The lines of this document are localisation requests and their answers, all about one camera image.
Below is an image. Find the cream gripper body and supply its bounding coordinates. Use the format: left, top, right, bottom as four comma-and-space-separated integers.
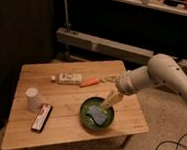
100, 91, 123, 109

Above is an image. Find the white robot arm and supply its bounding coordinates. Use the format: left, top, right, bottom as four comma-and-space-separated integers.
101, 53, 187, 108

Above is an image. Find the orange pepper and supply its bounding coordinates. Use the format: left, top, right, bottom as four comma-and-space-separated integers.
80, 78, 100, 87

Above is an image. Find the green ceramic bowl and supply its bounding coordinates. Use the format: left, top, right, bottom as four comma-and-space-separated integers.
79, 97, 114, 130

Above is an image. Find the blue sponge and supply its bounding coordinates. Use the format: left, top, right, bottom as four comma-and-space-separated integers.
87, 105, 107, 126

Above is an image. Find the white tube with label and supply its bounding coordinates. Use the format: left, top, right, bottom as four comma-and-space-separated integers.
50, 73, 83, 85

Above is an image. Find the wooden table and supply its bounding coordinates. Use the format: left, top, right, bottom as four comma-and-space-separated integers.
1, 60, 149, 150

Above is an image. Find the white paper cup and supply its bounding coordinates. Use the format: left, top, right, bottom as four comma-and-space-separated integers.
26, 87, 43, 112

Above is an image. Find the metal shelf rack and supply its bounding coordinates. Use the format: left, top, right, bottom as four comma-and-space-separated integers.
58, 0, 187, 72

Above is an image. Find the dark wooden cabinet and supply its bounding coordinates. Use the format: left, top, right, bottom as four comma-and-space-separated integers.
0, 0, 54, 127

